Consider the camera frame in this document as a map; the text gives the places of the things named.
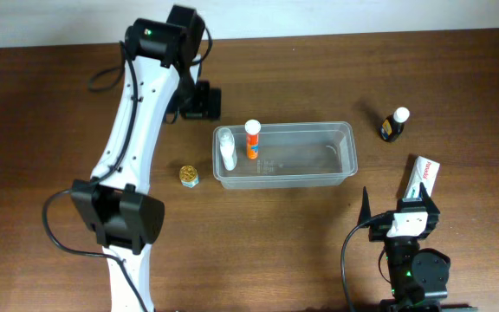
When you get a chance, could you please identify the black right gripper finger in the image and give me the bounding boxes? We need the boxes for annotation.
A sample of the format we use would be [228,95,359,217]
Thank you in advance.
[419,182,437,211]
[358,186,372,225]

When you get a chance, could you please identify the white plastic bottle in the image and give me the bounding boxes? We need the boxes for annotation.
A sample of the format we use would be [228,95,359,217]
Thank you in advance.
[218,127,237,171]

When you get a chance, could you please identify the orange vitamin tube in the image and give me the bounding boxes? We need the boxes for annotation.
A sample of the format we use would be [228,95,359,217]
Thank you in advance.
[244,120,261,159]

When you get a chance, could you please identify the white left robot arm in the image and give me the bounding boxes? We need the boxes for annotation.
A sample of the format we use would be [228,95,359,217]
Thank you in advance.
[71,5,221,311]

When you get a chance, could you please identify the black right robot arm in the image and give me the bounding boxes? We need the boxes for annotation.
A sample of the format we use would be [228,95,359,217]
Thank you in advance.
[358,184,478,312]

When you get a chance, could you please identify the clear plastic container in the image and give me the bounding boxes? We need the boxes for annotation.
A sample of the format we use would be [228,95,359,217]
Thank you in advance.
[212,121,358,189]

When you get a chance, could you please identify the white medicine box red text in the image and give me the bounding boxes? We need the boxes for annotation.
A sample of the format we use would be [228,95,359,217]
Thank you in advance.
[404,156,440,198]

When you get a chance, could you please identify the small jar gold lid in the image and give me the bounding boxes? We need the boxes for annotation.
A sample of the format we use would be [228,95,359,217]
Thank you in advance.
[179,166,199,188]

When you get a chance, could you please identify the dark syrup bottle white cap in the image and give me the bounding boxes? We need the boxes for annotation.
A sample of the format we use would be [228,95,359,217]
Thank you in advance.
[379,107,410,142]

